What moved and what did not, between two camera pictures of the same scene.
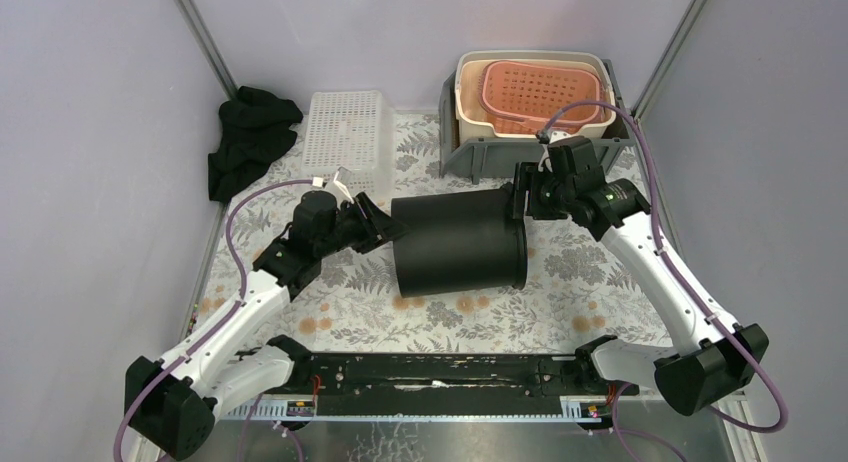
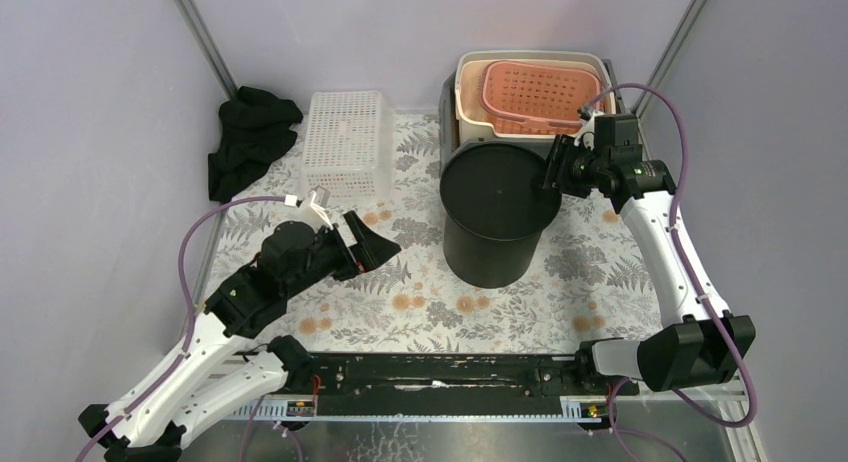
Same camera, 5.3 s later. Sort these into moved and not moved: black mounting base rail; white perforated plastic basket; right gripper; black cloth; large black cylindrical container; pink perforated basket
Moved: large black cylindrical container; right gripper
Not moved: black cloth; pink perforated basket; white perforated plastic basket; black mounting base rail
